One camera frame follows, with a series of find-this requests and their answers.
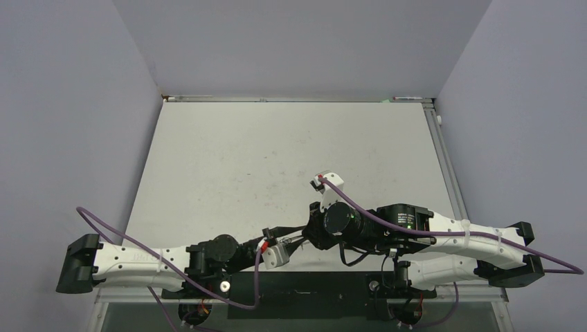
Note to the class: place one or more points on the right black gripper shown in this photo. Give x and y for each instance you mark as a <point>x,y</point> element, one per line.
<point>313,231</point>

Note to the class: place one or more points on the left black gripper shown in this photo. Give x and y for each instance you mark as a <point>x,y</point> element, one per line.
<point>280,232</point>

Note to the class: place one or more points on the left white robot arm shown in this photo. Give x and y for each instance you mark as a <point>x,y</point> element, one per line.
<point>182,272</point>

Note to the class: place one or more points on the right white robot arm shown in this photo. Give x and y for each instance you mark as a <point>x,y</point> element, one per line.
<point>428,249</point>

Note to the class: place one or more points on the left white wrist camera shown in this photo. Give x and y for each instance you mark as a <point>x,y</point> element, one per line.
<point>275,256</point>

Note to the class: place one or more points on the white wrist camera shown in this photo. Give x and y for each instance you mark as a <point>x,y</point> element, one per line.
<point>275,256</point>
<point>328,184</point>

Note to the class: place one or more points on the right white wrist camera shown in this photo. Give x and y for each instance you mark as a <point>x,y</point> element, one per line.
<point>328,184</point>

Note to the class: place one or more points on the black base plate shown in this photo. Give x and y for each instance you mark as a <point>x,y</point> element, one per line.
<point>329,295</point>

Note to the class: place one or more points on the aluminium frame rail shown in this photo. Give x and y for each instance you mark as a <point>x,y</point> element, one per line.
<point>450,179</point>

